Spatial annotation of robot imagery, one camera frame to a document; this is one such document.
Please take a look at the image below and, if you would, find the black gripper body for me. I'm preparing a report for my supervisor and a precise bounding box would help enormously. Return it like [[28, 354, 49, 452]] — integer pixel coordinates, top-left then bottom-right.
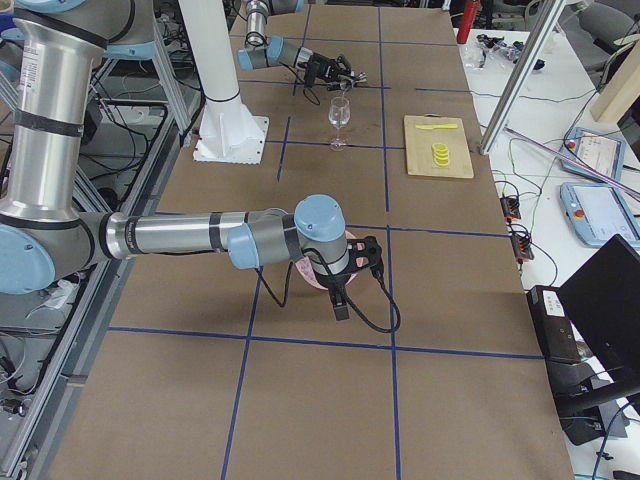
[[327, 275, 349, 321], [315, 58, 345, 83]]

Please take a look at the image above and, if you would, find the steel double jigger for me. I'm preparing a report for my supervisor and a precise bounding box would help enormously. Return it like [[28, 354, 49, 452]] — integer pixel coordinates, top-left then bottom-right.
[[341, 72, 368, 89]]

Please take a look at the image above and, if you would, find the clear wine glass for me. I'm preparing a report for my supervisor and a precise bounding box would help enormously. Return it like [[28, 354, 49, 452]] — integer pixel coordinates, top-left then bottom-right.
[[328, 96, 351, 151]]

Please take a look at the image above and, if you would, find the pink plastic bowl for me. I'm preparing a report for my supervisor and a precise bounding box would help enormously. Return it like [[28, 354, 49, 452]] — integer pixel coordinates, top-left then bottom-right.
[[295, 230, 364, 291]]

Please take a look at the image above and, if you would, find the yellow plastic knife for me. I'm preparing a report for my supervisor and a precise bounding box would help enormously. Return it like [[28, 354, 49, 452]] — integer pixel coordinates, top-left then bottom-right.
[[414, 123, 459, 131]]

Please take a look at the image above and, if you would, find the bamboo cutting board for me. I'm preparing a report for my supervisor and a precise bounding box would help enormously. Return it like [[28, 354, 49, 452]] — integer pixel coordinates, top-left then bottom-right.
[[403, 115, 474, 179]]

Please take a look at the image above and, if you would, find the red fire extinguisher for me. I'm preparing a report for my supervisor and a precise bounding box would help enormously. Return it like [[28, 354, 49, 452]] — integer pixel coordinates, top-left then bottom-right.
[[456, 0, 480, 45]]

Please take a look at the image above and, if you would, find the black box device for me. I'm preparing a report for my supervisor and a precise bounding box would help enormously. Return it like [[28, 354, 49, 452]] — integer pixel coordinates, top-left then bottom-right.
[[526, 285, 586, 365]]

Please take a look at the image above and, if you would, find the black monitor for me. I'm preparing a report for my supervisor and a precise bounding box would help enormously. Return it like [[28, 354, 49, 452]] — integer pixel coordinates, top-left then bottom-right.
[[557, 234, 639, 374]]

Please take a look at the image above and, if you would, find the teach pendant far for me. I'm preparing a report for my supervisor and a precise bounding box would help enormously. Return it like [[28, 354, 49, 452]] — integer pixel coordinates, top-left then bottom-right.
[[560, 127, 626, 180]]

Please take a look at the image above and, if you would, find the teach pendant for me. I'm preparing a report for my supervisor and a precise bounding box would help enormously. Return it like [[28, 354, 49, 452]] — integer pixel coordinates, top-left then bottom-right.
[[559, 182, 639, 248], [560, 127, 626, 180]]

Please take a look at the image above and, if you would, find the teach pendant near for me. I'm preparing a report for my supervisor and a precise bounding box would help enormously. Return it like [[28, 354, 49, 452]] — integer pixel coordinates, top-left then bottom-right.
[[559, 182, 639, 248]]

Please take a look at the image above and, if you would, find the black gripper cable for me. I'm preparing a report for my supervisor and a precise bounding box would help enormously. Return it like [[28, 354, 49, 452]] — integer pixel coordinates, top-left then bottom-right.
[[284, 64, 322, 107], [253, 247, 403, 335]]

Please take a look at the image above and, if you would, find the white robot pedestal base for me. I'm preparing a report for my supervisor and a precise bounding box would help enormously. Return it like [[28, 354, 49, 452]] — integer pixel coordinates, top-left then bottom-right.
[[179, 0, 269, 165]]

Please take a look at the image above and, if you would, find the aluminium frame post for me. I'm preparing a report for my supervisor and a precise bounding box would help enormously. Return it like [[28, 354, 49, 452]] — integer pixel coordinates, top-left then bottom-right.
[[479, 0, 566, 155]]

